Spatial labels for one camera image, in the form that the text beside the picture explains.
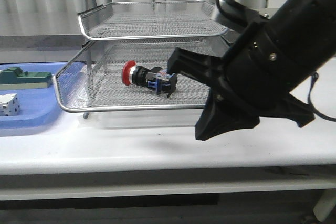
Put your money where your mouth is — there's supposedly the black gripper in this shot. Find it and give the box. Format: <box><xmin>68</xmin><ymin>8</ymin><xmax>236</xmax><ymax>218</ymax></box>
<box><xmin>167</xmin><ymin>23</ymin><xmax>314</xmax><ymax>141</ymax></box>

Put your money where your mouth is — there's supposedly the red emergency stop button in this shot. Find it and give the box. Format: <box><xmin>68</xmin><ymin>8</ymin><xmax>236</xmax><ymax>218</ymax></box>
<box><xmin>121</xmin><ymin>60</ymin><xmax>177</xmax><ymax>98</ymax></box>

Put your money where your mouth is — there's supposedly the silver mesh tray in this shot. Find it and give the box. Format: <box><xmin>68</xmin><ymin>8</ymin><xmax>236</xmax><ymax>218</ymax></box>
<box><xmin>53</xmin><ymin>36</ymin><xmax>229</xmax><ymax>112</ymax></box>
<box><xmin>78</xmin><ymin>0</ymin><xmax>228</xmax><ymax>41</ymax></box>

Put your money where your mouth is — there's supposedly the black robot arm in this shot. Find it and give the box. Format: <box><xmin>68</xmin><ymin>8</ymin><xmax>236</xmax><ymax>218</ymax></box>
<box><xmin>167</xmin><ymin>0</ymin><xmax>335</xmax><ymax>141</ymax></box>

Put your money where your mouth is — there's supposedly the silver mesh top tray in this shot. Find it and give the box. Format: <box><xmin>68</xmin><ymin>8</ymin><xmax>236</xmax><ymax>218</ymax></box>
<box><xmin>78</xmin><ymin>0</ymin><xmax>228</xmax><ymax>41</ymax></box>

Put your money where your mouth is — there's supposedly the white table leg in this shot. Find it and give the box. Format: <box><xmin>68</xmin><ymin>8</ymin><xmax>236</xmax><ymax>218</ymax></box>
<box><xmin>313</xmin><ymin>189</ymin><xmax>336</xmax><ymax>222</ymax></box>

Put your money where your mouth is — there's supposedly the blue plastic tray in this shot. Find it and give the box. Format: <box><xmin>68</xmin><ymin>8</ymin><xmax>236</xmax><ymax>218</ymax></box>
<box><xmin>1</xmin><ymin>62</ymin><xmax>65</xmax><ymax>129</ymax></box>

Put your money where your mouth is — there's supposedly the green electrical module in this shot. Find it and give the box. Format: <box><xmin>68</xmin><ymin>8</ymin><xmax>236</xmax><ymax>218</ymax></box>
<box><xmin>1</xmin><ymin>67</ymin><xmax>52</xmax><ymax>90</ymax></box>

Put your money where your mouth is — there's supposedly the white metal block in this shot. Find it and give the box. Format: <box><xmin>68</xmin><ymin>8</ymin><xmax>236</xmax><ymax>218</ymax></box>
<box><xmin>1</xmin><ymin>93</ymin><xmax>20</xmax><ymax>116</ymax></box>

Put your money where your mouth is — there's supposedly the steel back counter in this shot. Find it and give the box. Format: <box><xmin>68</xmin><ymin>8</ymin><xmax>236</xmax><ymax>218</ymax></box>
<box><xmin>0</xmin><ymin>7</ymin><xmax>336</xmax><ymax>49</ymax></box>

